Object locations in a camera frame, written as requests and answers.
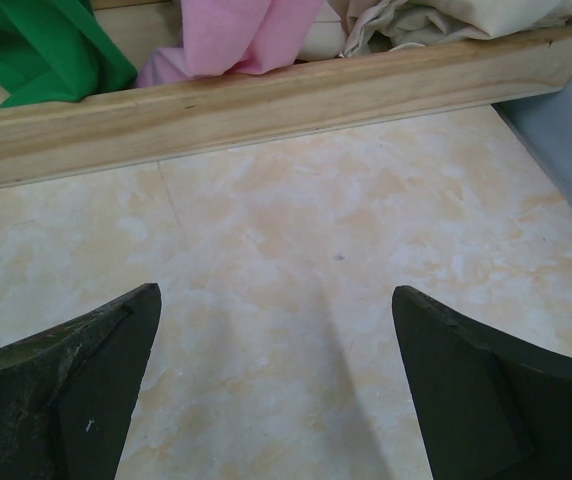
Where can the green tank top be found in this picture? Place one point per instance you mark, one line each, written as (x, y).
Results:
(57, 51)

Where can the wooden clothes rack frame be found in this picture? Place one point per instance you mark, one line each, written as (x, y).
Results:
(54, 140)

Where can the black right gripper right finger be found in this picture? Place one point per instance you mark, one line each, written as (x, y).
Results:
(489, 405)

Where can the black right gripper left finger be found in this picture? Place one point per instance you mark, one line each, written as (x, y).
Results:
(67, 393)

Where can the pink shirt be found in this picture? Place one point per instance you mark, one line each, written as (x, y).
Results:
(228, 36)

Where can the cream cloth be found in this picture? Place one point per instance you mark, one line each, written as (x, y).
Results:
(356, 28)

